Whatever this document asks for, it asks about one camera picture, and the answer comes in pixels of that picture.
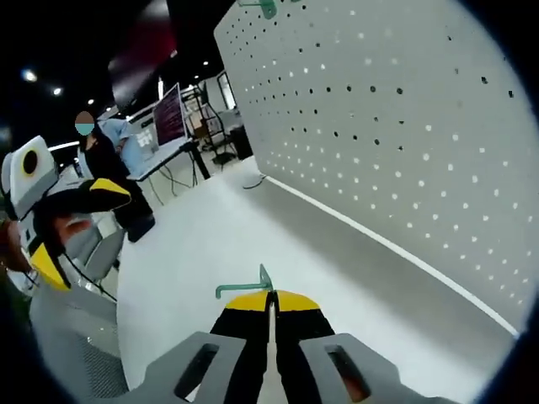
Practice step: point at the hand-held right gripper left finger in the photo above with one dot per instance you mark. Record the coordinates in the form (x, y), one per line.
(240, 336)

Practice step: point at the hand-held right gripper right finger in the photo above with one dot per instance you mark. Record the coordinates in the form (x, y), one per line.
(307, 336)

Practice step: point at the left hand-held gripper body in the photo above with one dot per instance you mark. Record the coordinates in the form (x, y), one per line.
(29, 185)

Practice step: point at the green hook assembly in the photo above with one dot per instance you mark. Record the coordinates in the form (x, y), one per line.
(267, 8)
(240, 287)

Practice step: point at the white perforated mounting plate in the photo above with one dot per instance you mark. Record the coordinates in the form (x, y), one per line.
(379, 126)

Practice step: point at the round mounting plate foot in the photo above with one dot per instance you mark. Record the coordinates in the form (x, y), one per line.
(252, 185)

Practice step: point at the person's left hand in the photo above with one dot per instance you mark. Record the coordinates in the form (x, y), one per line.
(12, 248)

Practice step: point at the white standing desk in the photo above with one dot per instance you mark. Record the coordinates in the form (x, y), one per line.
(147, 162)

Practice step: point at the grey mesh office chair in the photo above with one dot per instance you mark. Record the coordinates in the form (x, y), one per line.
(71, 345)

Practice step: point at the monitor with purple screen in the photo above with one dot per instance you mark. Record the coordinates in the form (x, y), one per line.
(170, 113)

